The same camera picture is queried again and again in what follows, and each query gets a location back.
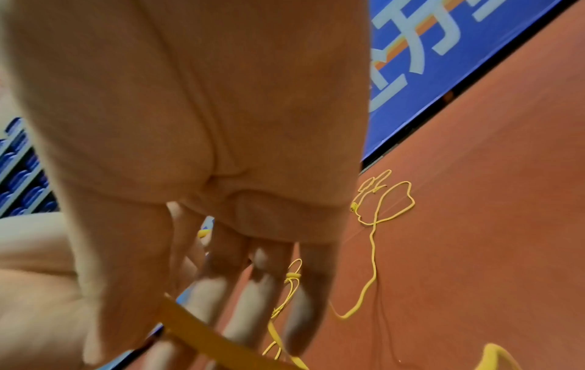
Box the person's right hand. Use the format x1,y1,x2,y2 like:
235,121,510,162
0,0,372,370

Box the person's left hand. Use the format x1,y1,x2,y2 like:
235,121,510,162
0,202,212,370

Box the rows of blue seats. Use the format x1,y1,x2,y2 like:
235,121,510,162
0,115,61,218

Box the blue banner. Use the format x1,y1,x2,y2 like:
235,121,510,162
91,0,568,370

